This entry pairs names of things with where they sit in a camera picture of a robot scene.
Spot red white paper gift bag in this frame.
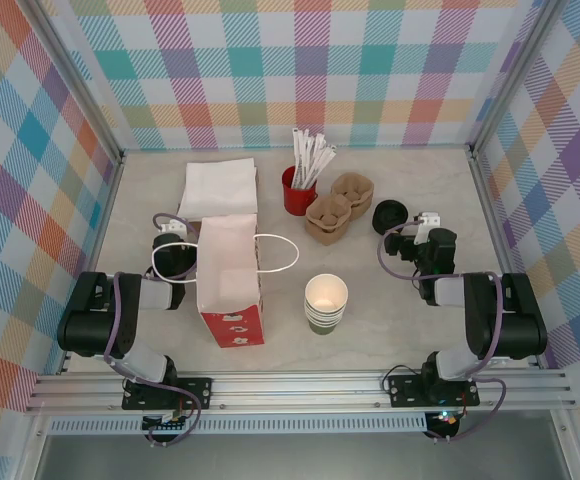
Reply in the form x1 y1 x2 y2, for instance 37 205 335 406
151 213 300 350

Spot white paper napkin stack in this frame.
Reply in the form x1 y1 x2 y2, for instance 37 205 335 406
177 158 260 221

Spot red metal bucket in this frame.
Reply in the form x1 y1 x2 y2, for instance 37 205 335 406
281 166 320 217

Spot small green circuit board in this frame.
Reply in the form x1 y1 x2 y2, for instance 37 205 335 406
142 408 192 434

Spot circuit board with lit LEDs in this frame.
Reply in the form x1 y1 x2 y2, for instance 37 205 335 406
427 409 460 430

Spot grey metal base panel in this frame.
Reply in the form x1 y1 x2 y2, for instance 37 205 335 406
29 432 571 480

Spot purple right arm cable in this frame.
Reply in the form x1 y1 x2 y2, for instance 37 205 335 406
379 221 509 444

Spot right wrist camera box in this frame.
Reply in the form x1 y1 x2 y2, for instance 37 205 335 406
413 211 442 246

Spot aluminium side rail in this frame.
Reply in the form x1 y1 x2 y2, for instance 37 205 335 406
58 149 127 376
469 147 541 371

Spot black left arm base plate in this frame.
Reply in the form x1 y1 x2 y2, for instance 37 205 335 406
122 377 214 412

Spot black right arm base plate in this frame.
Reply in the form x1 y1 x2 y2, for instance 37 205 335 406
387 372 481 409

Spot aluminium mounting rail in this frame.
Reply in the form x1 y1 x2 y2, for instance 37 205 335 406
24 367 579 415

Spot aluminium frame post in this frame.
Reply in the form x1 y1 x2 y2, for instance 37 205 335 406
28 0 126 164
468 0 569 151

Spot perforated metal cable tray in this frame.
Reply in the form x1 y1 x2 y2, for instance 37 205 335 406
47 413 429 435

